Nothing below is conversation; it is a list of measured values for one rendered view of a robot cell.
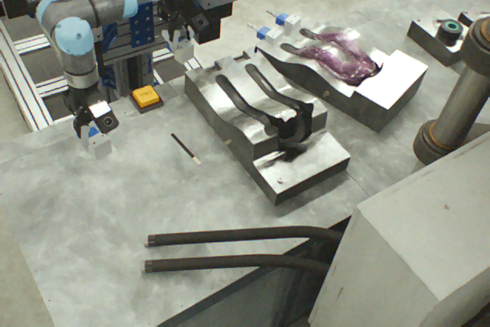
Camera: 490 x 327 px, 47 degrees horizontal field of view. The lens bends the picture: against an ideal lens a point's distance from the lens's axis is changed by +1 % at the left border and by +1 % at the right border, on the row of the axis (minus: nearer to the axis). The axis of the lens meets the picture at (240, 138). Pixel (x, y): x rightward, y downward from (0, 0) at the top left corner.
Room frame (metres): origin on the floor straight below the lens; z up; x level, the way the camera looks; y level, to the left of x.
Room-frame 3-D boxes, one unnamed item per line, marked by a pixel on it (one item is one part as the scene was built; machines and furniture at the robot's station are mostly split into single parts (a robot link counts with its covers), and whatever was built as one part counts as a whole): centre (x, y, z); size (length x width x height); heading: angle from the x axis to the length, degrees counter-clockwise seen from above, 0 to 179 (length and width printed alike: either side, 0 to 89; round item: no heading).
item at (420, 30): (1.67, -0.68, 0.84); 0.20 x 0.15 x 0.07; 38
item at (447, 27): (1.65, -0.68, 0.89); 0.08 x 0.08 x 0.04
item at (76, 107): (0.93, 0.39, 1.09); 0.09 x 0.08 x 0.12; 47
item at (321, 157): (1.16, -0.06, 0.87); 0.50 x 0.26 x 0.14; 38
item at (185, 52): (1.35, 0.24, 0.93); 0.13 x 0.05 x 0.05; 52
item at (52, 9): (1.02, 0.43, 1.25); 0.11 x 0.11 x 0.08; 38
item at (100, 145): (0.94, 0.40, 0.93); 0.13 x 0.05 x 0.05; 47
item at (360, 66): (1.44, -0.28, 0.90); 0.26 x 0.18 x 0.08; 56
